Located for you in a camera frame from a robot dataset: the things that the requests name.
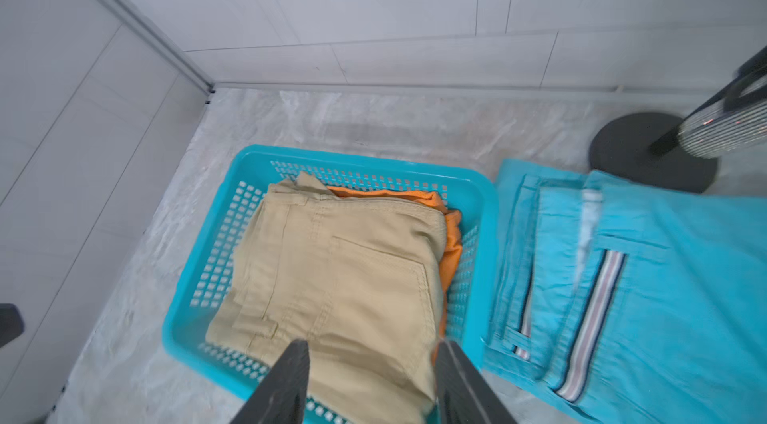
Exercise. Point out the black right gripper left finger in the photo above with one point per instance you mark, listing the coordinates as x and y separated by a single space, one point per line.
281 397

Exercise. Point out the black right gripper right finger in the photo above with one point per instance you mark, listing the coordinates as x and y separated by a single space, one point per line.
463 395

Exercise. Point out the khaki pants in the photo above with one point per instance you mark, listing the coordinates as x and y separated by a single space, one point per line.
358 279

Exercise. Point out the orange pants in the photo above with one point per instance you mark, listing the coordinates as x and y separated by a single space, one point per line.
453 242

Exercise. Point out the teal pants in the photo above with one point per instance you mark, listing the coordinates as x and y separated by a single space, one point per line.
624 303

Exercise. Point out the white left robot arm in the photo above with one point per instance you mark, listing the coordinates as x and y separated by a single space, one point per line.
11 323

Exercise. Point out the teal plastic laundry basket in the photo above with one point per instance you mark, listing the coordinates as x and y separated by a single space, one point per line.
208 274

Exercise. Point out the glitter microphone on stand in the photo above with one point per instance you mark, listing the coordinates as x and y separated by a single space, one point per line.
682 153

